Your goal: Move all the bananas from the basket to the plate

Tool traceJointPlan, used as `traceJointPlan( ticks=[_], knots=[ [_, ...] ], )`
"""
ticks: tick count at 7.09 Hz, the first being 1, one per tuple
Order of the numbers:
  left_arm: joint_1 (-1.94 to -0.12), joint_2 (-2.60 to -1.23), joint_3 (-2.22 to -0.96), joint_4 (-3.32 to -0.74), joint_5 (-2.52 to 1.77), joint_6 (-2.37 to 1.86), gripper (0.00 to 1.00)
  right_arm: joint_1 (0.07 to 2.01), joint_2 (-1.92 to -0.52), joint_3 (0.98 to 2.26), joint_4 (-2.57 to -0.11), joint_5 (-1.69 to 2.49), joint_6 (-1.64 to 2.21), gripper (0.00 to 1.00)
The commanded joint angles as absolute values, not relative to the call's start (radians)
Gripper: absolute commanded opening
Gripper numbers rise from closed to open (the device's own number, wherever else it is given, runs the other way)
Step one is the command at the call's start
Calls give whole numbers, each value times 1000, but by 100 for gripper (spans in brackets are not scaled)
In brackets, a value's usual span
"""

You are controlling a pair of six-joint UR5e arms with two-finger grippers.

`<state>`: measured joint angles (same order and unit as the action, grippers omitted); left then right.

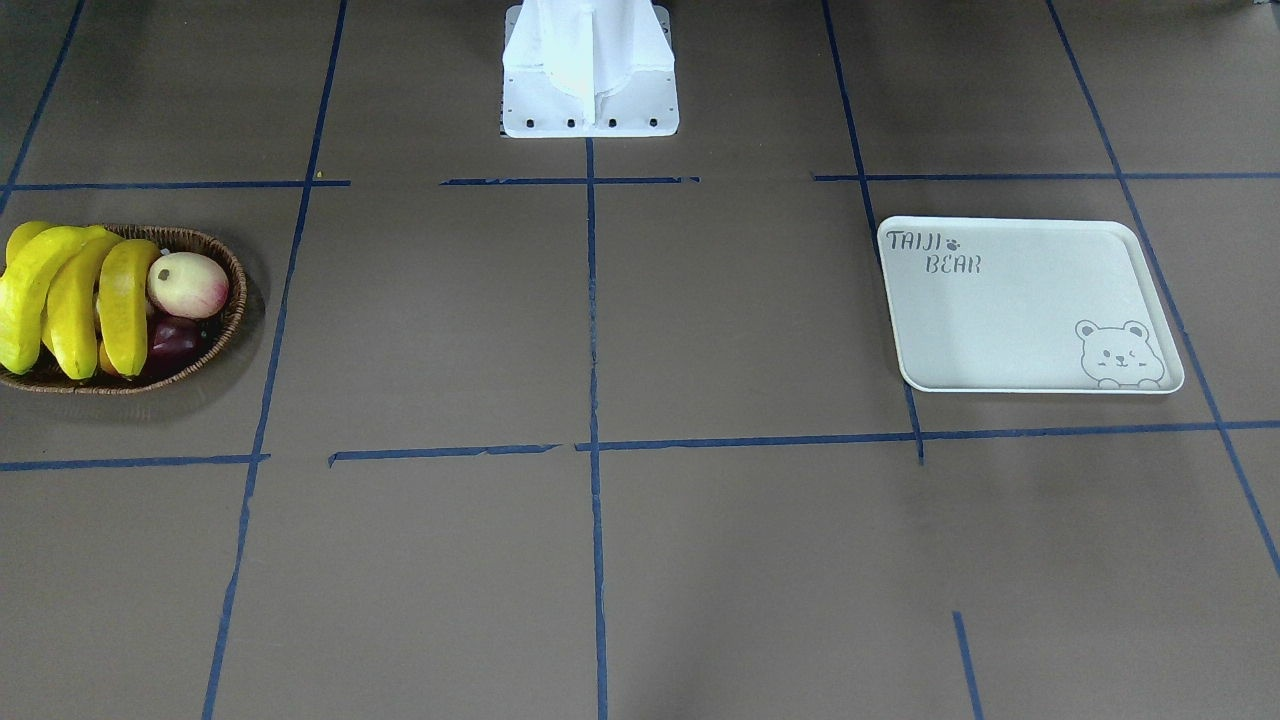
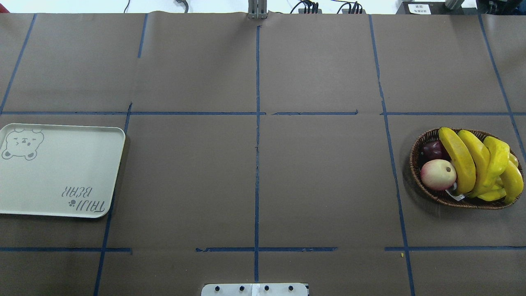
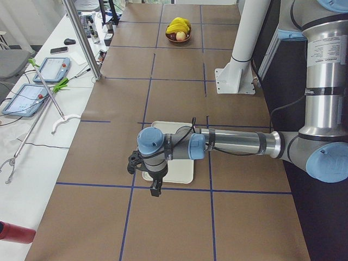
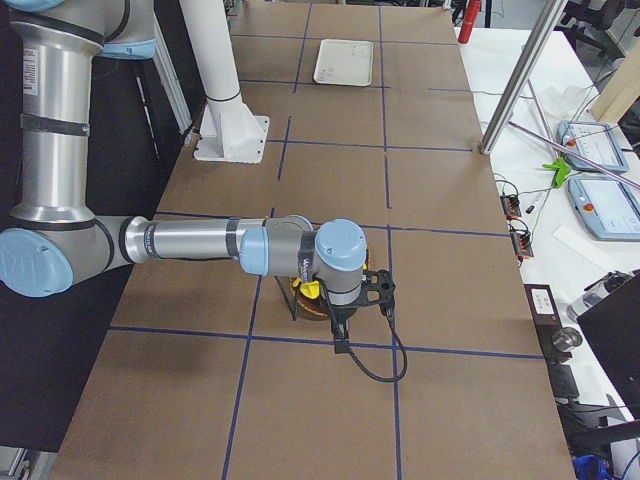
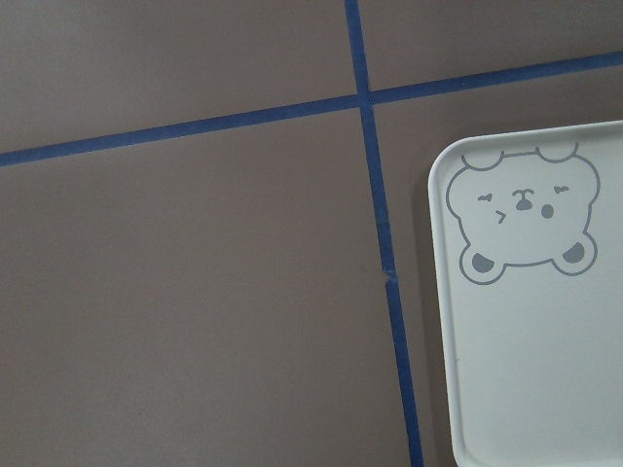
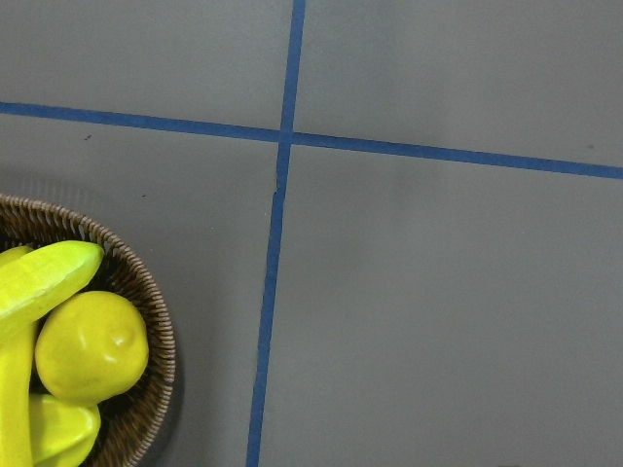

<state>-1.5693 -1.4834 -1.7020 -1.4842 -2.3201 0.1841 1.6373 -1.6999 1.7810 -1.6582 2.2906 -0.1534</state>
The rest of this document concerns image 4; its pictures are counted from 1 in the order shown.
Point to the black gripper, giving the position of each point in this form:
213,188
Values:
345,313

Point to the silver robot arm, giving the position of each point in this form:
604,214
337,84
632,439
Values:
57,240

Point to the woven wicker basket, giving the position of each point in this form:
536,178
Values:
306,305

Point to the yellow starfruit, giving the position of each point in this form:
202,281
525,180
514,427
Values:
311,290

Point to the lower orange connector block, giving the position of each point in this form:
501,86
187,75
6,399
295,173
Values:
522,244

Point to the orange connector block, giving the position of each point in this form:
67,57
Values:
522,244
511,206

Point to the upper orange connector block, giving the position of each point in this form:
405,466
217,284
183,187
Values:
511,206

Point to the black device with label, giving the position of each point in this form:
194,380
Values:
542,304

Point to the white rectangular bear tray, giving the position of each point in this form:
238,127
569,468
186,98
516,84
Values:
344,63

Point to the thin metal rod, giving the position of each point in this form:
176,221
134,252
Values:
581,158

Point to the green plastic clamp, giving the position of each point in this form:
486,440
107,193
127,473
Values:
561,171

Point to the black monitor corner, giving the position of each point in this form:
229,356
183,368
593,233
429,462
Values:
611,328

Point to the lower teach pendant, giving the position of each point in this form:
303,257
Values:
608,208

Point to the teach pendant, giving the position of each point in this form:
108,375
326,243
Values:
608,208
595,141

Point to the upper teach pendant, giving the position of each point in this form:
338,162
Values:
595,141

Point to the red fire extinguisher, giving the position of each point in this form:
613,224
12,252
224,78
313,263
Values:
472,10

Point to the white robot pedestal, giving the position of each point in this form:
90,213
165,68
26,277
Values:
229,131

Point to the aluminium frame post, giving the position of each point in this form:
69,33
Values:
525,64

